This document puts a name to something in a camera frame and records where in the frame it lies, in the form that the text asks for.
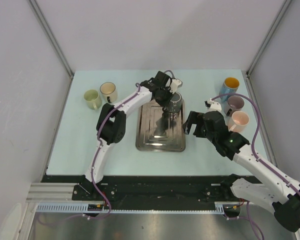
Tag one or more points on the right aluminium frame post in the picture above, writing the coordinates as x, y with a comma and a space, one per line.
269, 35

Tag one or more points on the purple mug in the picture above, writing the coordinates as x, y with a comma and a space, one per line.
233, 104

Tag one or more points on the steel tray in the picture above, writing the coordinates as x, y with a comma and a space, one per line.
159, 130

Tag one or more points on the aluminium profile bar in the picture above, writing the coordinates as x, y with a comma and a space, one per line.
50, 193

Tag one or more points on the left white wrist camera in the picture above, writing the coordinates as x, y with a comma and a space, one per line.
175, 85

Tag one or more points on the dark grey mug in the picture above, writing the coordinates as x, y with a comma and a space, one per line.
175, 104

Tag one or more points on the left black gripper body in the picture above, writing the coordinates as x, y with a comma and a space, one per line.
164, 97

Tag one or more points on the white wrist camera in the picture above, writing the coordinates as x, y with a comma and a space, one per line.
175, 85
213, 105

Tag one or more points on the aluminium frame post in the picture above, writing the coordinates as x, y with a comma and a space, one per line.
269, 35
39, 15

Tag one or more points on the left aluminium frame post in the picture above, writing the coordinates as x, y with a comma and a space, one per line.
39, 15

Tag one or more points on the pink orange mug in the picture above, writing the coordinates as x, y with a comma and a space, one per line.
238, 121

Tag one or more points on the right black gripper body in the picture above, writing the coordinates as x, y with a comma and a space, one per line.
210, 135

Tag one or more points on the white slotted cable duct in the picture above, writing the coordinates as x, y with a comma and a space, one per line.
217, 208

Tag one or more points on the green mug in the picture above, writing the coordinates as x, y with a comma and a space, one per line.
92, 99

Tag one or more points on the cream mug black handle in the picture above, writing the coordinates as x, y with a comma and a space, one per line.
109, 92

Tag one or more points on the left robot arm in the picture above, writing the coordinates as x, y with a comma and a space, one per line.
111, 124

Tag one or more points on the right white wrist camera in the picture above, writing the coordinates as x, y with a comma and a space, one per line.
213, 105

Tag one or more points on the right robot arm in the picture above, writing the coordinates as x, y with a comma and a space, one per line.
280, 194

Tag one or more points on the blue butterfly mug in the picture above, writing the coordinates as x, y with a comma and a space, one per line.
230, 85

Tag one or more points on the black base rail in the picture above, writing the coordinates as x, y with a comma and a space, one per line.
157, 191

